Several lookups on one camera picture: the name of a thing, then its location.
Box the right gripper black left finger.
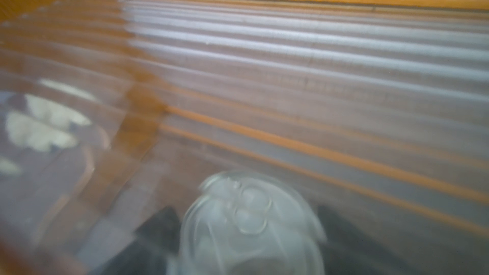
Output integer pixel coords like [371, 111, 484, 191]
[95, 206, 181, 274]

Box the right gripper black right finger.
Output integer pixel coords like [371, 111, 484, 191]
[317, 205, 413, 274]

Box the green label tin can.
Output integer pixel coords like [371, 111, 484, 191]
[167, 170, 327, 274]

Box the wooden three-tier shelf rack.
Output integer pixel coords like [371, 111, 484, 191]
[1, 0, 488, 274]

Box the cream work glove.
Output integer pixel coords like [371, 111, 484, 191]
[1, 82, 109, 154]

